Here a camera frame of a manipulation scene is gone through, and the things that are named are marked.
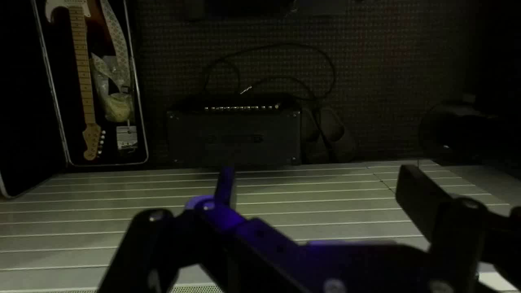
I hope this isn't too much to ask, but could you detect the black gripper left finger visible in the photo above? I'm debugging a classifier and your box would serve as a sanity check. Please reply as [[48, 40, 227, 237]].
[[95, 165, 257, 293]]

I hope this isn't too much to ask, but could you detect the black guitar case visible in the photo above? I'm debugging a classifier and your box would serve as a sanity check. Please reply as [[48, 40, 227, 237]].
[[30, 0, 151, 168]]

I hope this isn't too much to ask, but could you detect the white paper tag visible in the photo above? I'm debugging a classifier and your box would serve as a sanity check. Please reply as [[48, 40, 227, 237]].
[[113, 123, 138, 154]]

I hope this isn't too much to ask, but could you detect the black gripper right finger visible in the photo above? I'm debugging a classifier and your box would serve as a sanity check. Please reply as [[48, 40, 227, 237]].
[[393, 163, 521, 293]]

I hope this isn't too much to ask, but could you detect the white slatted radiator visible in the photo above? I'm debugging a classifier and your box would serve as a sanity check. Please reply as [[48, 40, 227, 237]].
[[0, 159, 521, 293]]

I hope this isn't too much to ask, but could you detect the dark round bag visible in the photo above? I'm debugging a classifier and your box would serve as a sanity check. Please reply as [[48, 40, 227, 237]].
[[416, 97, 501, 165]]

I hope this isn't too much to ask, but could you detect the white guitar strap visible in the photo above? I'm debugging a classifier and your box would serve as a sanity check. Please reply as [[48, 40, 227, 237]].
[[89, 0, 136, 124]]

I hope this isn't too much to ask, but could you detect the black amplifier cable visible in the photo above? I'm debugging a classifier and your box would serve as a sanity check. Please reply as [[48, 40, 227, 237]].
[[201, 43, 338, 160]]

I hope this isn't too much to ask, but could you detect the black guitar amplifier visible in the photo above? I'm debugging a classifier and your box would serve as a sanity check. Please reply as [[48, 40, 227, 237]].
[[164, 97, 304, 168]]

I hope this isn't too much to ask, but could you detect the electric guitar with maple neck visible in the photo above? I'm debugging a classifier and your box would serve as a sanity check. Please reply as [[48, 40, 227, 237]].
[[43, 0, 108, 163]]

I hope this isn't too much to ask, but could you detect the dark grey soft bag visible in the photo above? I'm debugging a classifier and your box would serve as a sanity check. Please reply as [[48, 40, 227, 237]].
[[299, 105, 358, 163]]

